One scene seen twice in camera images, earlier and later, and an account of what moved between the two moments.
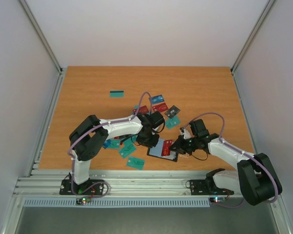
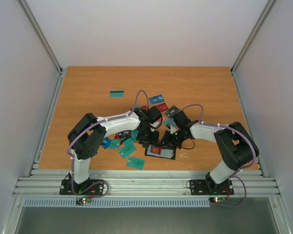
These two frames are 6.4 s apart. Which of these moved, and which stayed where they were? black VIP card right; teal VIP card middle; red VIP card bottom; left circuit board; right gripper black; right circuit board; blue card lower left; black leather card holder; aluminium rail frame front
Moved: black leather card holder; right gripper black; red VIP card bottom
Stayed: teal VIP card middle; aluminium rail frame front; blue card lower left; left circuit board; black VIP card right; right circuit board
